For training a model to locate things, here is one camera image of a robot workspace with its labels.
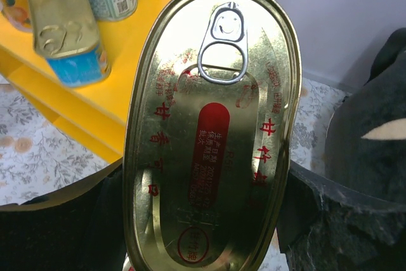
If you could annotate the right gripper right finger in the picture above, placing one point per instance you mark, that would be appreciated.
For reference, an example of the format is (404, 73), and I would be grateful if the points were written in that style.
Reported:
(323, 225)

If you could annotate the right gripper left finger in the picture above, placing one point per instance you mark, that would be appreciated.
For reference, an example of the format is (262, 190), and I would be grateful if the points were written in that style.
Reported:
(78, 227)

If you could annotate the gold oval tin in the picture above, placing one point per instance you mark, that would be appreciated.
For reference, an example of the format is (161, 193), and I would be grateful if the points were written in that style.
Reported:
(206, 153)

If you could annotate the gold rectangular tin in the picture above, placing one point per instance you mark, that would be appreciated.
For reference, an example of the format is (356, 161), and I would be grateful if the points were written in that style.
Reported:
(66, 35)

